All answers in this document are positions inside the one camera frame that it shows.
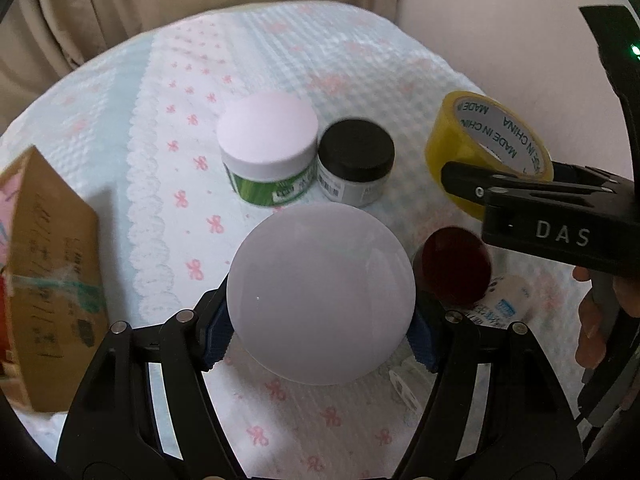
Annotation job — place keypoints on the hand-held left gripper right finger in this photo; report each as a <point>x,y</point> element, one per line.
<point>424,341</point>

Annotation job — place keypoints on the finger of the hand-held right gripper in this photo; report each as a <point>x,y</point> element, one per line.
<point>500,180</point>
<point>585,170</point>

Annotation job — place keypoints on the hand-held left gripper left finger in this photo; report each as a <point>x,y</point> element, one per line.
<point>216,332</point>

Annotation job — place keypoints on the yellow tape roll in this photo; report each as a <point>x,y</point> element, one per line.
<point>460,135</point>

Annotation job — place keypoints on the large white round lid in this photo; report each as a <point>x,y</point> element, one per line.
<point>320,292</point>

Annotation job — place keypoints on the person's right hand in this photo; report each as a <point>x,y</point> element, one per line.
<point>586,320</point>

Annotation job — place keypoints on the white paper tag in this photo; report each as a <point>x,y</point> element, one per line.
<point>404,387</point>

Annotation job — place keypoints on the red lid jar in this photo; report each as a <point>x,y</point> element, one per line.
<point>457,265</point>

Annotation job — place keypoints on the black lid jar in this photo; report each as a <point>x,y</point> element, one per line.
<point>352,157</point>

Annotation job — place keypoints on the cardboard box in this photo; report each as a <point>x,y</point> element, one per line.
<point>55,280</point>

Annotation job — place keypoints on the bow printed blanket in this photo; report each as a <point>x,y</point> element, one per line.
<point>165,160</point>

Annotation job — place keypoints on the white lid green jar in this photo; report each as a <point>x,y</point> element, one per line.
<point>267,152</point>

